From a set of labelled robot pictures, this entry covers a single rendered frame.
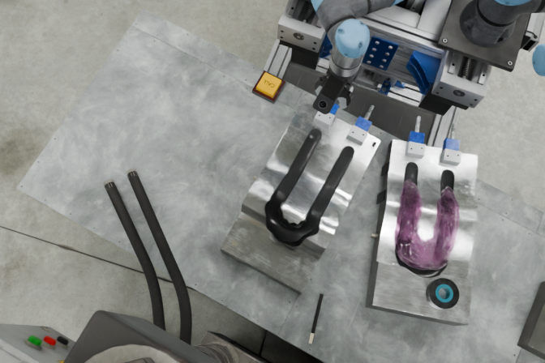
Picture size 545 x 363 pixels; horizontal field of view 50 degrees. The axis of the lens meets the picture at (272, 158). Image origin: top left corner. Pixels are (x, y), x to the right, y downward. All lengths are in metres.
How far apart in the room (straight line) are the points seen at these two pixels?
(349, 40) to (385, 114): 1.24
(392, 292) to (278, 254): 0.33
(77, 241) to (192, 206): 0.98
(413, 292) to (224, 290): 0.52
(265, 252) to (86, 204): 0.55
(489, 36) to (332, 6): 0.54
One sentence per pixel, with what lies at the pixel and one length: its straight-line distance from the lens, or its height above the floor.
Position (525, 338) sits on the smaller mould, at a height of 0.84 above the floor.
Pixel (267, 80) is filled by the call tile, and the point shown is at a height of 0.84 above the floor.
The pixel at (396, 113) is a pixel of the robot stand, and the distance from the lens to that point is 2.54.
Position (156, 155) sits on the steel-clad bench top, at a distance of 1.80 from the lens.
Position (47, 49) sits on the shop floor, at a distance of 2.98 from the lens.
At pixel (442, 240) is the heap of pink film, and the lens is 1.71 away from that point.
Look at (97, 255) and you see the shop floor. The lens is 2.60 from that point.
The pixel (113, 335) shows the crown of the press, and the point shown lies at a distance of 0.50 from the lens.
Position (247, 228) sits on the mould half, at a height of 0.86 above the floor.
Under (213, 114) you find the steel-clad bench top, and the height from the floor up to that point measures 0.80.
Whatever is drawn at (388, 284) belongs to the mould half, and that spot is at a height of 0.91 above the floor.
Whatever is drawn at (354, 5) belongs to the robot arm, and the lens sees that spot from 1.39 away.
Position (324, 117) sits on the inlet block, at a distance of 1.71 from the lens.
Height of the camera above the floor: 2.50
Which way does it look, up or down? 73 degrees down
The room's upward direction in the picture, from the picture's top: 6 degrees clockwise
